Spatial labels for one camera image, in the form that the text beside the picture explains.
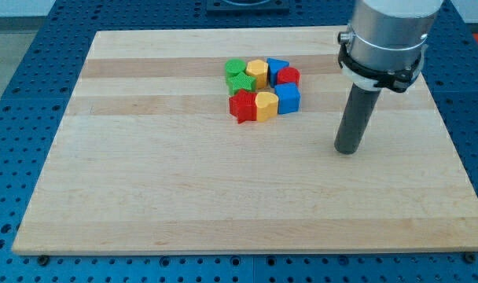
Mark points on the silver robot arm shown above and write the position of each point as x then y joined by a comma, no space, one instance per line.
388,35

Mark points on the red star block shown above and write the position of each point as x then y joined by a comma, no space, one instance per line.
243,106

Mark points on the green star block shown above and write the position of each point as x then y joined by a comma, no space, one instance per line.
240,82

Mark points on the yellow heart block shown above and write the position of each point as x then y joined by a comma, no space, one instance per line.
266,106

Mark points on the blue cube block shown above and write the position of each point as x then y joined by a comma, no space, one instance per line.
288,98

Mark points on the green cylinder block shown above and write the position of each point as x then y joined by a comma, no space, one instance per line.
234,68

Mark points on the yellow hexagon block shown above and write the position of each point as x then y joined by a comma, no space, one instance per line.
259,70

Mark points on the red cylinder block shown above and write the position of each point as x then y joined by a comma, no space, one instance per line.
288,75

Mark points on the blue triangle block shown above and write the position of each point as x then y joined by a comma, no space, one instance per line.
274,66

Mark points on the wooden board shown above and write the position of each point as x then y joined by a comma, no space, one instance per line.
147,159

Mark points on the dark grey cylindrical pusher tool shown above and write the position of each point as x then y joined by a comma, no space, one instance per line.
357,113

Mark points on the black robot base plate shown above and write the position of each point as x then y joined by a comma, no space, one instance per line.
246,6

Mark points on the black and white cable clamp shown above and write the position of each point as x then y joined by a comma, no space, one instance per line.
373,80

